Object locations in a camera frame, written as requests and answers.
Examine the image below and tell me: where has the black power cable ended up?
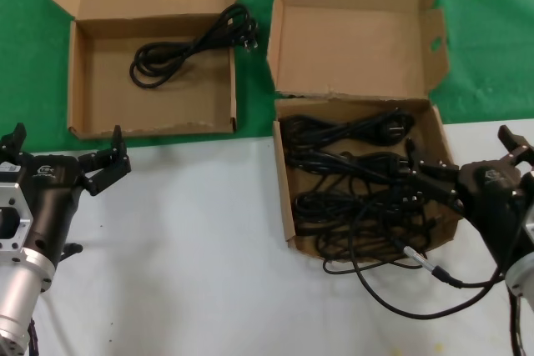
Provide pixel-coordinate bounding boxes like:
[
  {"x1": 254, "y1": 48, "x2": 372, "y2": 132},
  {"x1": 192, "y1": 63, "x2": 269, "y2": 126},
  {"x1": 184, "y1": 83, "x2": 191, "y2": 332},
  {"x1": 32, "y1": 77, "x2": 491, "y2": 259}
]
[
  {"x1": 294, "y1": 187, "x2": 443, "y2": 277},
  {"x1": 278, "y1": 108, "x2": 416, "y2": 153},
  {"x1": 287, "y1": 149, "x2": 418, "y2": 184},
  {"x1": 128, "y1": 3, "x2": 259, "y2": 90}
]

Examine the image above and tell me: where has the torn brown cardboard box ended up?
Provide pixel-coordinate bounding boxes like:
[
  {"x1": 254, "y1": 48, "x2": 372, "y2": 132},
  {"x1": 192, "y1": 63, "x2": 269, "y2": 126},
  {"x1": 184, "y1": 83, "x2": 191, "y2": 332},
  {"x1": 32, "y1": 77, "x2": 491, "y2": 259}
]
[{"x1": 266, "y1": 0, "x2": 465, "y2": 263}]

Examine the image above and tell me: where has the black cable with silver connector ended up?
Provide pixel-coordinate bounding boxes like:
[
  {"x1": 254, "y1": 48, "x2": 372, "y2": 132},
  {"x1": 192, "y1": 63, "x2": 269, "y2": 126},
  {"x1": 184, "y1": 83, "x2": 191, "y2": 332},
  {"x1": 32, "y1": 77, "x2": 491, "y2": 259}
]
[{"x1": 352, "y1": 238, "x2": 512, "y2": 319}]

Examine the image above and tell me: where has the small black bracket tab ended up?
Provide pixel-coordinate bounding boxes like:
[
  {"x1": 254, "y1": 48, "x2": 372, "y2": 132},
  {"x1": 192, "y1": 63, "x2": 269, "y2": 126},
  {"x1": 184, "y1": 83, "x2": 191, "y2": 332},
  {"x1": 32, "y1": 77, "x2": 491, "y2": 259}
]
[{"x1": 60, "y1": 243, "x2": 84, "y2": 265}]

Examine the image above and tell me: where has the black tangled power cable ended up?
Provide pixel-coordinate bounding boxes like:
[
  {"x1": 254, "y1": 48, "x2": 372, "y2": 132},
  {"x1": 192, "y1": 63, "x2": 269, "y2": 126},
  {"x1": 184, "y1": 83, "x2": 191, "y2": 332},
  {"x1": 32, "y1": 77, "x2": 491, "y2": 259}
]
[{"x1": 294, "y1": 187, "x2": 443, "y2": 277}]

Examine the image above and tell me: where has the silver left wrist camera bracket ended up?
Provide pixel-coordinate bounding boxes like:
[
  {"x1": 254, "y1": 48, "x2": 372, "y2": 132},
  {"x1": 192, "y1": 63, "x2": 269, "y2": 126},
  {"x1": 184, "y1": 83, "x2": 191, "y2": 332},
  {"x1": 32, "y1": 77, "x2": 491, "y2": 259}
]
[{"x1": 0, "y1": 162, "x2": 34, "y2": 265}]

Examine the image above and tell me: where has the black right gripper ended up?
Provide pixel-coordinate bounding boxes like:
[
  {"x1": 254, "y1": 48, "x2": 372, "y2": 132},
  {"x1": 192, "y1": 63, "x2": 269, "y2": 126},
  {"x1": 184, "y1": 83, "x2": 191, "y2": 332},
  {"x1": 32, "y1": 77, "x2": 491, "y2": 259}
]
[{"x1": 406, "y1": 124, "x2": 534, "y2": 268}]

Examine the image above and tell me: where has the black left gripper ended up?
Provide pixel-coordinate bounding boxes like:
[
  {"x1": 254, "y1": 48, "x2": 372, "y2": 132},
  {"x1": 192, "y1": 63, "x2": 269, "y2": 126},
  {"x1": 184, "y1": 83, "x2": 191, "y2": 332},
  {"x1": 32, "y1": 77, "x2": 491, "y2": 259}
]
[{"x1": 0, "y1": 123, "x2": 133, "y2": 263}]

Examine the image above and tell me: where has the green table cloth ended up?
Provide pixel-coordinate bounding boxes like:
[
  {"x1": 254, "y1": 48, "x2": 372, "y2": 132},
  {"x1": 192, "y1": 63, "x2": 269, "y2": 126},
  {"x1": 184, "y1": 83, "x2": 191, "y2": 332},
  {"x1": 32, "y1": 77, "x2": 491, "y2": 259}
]
[{"x1": 0, "y1": 0, "x2": 534, "y2": 153}]

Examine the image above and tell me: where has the empty-lidded brown cardboard box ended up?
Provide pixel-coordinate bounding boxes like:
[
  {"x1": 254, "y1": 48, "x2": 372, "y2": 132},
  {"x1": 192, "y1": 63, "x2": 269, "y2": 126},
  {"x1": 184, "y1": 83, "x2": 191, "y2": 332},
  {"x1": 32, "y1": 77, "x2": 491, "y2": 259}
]
[{"x1": 48, "y1": 0, "x2": 249, "y2": 139}]

